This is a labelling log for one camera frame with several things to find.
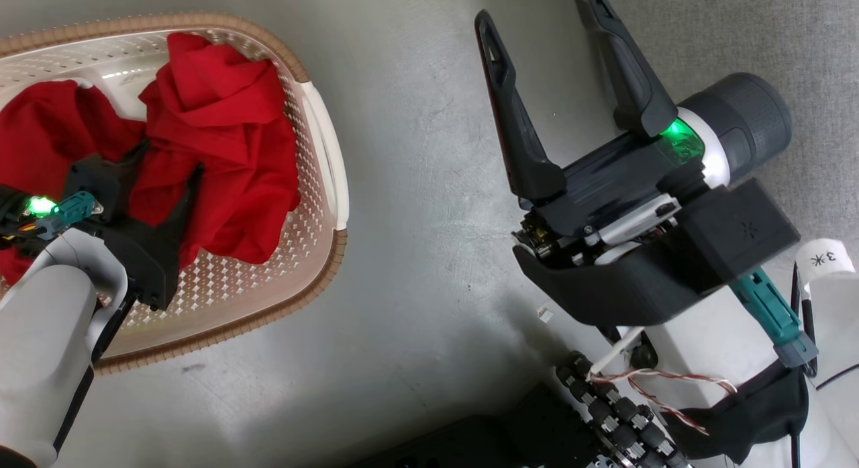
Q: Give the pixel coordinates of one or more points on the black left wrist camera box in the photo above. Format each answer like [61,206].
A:
[94,182]

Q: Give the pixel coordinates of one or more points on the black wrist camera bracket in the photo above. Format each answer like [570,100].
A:
[617,293]
[144,260]

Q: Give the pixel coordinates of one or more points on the teal camera connector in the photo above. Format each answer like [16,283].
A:
[70,211]
[772,313]

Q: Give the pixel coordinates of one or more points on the black left wrist camera bracket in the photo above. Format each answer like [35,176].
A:
[144,260]

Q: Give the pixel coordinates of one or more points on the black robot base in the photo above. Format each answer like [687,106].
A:
[510,434]

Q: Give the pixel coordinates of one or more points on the small white floor scrap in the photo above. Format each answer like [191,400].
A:
[544,313]

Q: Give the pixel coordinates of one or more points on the red clothing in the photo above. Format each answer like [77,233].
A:
[215,132]

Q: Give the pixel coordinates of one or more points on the grey fabric sofa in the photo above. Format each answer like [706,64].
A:
[772,31]

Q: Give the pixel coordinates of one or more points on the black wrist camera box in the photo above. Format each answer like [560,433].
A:
[738,233]
[94,182]

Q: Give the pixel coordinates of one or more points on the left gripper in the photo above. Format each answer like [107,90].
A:
[13,216]

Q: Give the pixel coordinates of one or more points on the white plastic basket brown rim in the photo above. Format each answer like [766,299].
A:
[315,186]

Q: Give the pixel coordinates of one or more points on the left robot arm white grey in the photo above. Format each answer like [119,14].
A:
[40,334]

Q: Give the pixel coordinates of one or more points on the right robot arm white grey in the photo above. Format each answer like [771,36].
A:
[711,347]

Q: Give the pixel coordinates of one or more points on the teal right camera connector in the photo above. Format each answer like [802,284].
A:
[772,313]

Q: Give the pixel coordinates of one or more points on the teal left camera connector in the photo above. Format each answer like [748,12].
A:
[70,211]

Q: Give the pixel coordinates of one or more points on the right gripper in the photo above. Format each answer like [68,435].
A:
[604,186]

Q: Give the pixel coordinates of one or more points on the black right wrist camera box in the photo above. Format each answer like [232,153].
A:
[738,233]

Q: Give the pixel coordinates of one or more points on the black right wrist camera bracket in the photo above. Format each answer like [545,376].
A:
[617,293]

